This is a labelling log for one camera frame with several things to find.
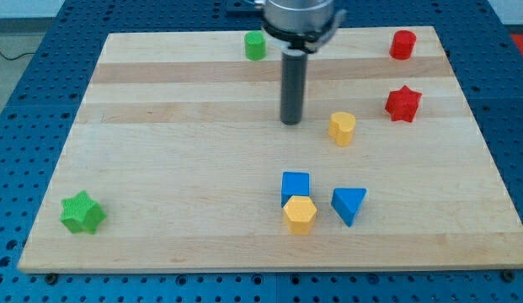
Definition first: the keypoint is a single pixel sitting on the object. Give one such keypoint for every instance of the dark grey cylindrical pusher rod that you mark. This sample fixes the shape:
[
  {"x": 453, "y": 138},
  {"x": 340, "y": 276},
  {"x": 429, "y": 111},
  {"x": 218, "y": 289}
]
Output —
[{"x": 293, "y": 82}]

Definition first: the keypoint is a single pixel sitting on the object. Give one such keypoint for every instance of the yellow heart block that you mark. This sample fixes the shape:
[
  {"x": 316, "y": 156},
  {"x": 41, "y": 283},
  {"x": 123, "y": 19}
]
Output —
[{"x": 342, "y": 127}]

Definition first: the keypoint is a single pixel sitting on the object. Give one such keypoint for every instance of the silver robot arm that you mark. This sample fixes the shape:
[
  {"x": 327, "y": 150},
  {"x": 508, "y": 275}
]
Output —
[{"x": 299, "y": 28}]

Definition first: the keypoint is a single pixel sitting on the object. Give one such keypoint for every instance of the blue triangle block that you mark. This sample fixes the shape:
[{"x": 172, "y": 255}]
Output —
[{"x": 347, "y": 202}]

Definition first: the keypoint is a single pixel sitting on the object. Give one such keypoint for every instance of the green cylinder block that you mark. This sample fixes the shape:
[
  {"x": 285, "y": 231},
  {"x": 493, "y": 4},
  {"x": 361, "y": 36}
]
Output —
[{"x": 255, "y": 45}]

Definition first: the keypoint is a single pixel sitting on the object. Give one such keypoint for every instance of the red cylinder block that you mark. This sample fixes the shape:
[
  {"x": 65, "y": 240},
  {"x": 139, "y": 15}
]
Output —
[{"x": 402, "y": 45}]

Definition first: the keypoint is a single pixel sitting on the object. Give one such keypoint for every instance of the red star block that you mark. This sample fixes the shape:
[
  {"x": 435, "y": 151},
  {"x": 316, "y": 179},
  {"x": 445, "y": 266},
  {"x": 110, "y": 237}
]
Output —
[{"x": 403, "y": 104}]

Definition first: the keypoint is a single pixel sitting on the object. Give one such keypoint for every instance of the blue cube block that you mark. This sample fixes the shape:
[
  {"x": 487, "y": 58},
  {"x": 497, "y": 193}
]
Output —
[{"x": 294, "y": 183}]

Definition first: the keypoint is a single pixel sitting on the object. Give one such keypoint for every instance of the wooden board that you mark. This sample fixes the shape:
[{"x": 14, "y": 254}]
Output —
[{"x": 179, "y": 139}]

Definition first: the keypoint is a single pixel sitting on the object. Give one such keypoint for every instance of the yellow hexagon block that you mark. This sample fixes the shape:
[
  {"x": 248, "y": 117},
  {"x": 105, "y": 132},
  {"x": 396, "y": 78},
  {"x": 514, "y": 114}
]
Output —
[{"x": 299, "y": 215}]

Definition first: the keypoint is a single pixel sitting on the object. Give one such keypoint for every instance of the green star block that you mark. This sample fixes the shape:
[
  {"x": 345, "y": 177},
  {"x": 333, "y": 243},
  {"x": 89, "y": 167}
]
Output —
[{"x": 81, "y": 213}]

